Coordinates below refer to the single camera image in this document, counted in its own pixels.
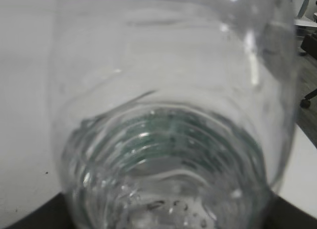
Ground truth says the clear water bottle green label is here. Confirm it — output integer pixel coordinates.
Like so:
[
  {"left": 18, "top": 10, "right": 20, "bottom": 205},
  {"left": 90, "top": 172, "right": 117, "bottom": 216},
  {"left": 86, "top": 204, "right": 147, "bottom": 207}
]
[{"left": 49, "top": 0, "right": 298, "bottom": 229}]

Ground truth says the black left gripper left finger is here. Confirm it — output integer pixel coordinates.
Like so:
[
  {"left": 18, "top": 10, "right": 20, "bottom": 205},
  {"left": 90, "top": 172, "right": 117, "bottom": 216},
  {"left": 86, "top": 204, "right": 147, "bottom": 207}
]
[{"left": 7, "top": 193, "right": 76, "bottom": 229}]

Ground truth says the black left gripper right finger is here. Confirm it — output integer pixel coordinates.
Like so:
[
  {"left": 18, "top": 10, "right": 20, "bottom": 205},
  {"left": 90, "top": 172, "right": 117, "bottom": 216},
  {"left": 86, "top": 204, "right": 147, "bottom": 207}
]
[{"left": 262, "top": 190, "right": 317, "bottom": 229}]

